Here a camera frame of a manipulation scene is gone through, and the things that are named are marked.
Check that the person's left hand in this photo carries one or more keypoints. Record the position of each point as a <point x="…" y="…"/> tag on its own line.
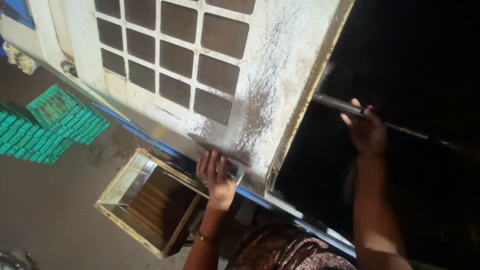
<point x="219" y="183"/>

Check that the person's right hand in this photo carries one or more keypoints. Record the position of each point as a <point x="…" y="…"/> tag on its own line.
<point x="366" y="131"/>

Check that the dark metal spray wand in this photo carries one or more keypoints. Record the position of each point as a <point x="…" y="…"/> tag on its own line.
<point x="378" y="120"/>

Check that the white grille panel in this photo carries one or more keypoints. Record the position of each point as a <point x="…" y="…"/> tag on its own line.
<point x="210" y="75"/>

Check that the gold bangle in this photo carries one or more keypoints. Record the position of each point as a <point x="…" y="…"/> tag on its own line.
<point x="204" y="237"/>

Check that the person's patterned garment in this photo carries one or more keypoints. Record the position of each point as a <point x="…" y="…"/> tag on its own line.
<point x="288" y="247"/>

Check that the green plastic grid mat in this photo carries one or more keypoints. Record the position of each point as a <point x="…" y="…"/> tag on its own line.
<point x="65" y="112"/>
<point x="26" y="140"/>

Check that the crumpled pale rag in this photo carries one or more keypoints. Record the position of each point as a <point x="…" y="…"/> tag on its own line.
<point x="20" y="58"/>

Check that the blue plastic sheet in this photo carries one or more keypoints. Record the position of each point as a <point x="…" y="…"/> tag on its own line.
<point x="17" y="13"/>

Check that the blue metal rail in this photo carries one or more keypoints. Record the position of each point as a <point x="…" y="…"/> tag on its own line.
<point x="225" y="180"/>

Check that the rectangular metal tray frame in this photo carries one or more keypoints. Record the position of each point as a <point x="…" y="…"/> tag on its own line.
<point x="150" y="202"/>

